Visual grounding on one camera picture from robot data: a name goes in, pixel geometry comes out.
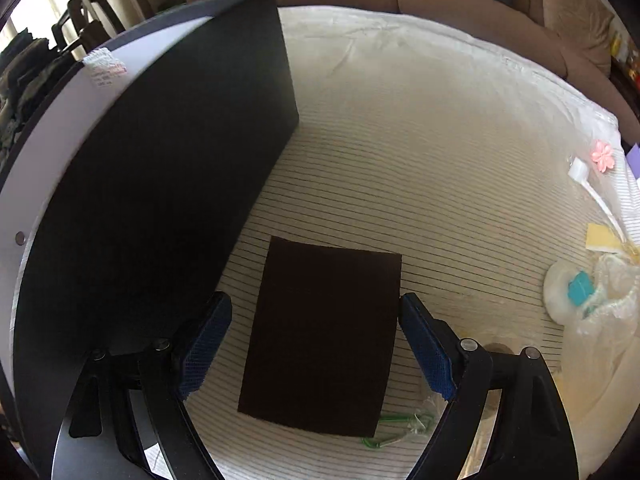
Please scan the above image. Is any white tape roll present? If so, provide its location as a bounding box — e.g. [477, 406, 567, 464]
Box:
[542, 260, 596, 323]

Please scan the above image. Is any black box with white inside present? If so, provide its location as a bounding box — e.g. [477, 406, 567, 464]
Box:
[0, 0, 300, 480]

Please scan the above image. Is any pink flower clip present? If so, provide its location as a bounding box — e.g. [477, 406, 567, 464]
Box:
[590, 140, 615, 171]

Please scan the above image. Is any dark brown cloth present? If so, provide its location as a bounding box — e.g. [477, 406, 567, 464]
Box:
[237, 235, 403, 438]

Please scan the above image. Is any dark shelf with items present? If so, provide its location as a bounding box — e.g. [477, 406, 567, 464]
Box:
[607, 30, 640, 86]

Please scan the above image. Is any pile of dark clothes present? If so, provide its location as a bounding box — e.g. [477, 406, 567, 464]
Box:
[0, 32, 76, 161]

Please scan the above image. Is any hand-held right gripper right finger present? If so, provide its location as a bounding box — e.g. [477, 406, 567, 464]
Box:
[400, 292, 581, 480]

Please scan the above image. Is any dark wooden chair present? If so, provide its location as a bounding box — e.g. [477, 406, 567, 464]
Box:
[50, 0, 156, 56]

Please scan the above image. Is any yellow packet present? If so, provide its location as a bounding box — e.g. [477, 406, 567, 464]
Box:
[585, 223, 626, 253]

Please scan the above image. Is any white striped tablecloth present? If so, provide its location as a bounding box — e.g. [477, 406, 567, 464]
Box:
[185, 5, 640, 480]

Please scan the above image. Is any clear plastic bag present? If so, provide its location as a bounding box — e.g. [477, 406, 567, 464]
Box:
[565, 252, 640, 341]

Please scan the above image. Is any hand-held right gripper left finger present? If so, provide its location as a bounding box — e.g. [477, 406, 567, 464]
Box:
[67, 291, 233, 480]

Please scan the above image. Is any beige sofa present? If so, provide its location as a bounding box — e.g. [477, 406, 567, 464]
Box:
[245, 0, 640, 126]

